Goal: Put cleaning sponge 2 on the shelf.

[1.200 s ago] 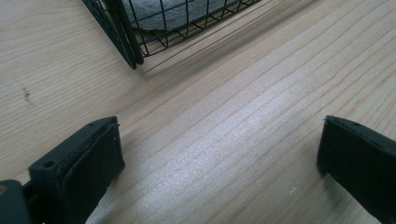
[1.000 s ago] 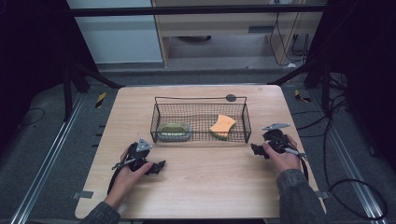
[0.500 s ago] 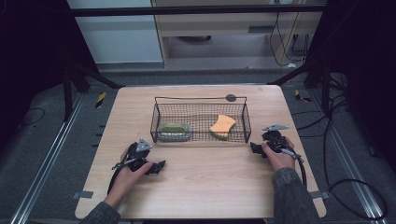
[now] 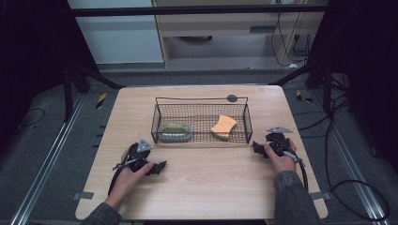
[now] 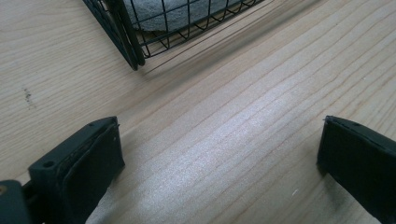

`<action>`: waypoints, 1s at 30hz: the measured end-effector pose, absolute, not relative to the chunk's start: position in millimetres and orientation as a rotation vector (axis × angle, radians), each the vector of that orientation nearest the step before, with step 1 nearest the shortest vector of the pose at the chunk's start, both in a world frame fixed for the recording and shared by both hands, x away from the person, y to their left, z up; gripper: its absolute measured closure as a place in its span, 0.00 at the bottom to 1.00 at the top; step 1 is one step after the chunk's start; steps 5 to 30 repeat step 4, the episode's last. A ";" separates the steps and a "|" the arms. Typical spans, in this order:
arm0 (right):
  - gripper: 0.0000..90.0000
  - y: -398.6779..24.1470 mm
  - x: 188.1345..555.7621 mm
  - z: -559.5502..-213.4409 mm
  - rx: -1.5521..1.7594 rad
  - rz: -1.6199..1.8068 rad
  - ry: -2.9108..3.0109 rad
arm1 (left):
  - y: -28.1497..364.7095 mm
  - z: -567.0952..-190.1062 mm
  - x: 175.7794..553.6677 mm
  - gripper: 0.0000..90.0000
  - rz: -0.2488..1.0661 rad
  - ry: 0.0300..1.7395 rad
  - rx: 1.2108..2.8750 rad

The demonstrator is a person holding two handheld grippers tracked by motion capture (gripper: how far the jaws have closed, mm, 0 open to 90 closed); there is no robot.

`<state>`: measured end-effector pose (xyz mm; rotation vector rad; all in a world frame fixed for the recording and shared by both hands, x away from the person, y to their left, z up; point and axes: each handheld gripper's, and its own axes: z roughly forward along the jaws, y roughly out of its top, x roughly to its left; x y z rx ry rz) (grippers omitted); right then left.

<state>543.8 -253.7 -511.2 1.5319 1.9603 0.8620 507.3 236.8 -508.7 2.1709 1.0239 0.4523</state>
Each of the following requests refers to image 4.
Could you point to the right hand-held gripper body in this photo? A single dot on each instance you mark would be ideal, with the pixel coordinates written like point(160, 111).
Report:
point(277, 140)

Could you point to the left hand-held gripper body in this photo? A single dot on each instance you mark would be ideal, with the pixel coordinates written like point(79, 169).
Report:
point(141, 153)

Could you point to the orange and green sponge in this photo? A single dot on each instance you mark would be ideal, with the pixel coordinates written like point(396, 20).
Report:
point(223, 125)

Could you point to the person's right hand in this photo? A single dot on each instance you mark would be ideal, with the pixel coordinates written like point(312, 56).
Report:
point(281, 164)

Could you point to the person's left hand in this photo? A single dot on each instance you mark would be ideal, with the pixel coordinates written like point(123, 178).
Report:
point(126, 182)

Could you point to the yellow and black tape strip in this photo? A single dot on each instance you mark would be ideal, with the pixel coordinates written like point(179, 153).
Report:
point(101, 100)
point(302, 96)

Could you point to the black round table grommet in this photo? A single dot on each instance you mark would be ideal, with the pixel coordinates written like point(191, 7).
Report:
point(232, 98)

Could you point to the gray tape piece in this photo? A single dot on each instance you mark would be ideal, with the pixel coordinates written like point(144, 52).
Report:
point(320, 196)
point(83, 195)

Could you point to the black metal stand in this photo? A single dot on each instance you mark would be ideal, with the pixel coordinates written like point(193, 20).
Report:
point(327, 84)
point(67, 93)

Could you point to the white cabinet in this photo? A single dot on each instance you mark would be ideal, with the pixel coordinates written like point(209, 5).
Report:
point(119, 37)

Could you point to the dark curtain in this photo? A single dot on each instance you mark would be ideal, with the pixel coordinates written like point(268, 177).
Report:
point(28, 62)
point(369, 62)

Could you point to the aluminium floor rail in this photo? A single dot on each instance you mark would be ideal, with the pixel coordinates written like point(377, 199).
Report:
point(47, 162)
point(350, 156)

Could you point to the black horizontal frame bar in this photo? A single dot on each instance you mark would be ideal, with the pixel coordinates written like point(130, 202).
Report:
point(187, 11)

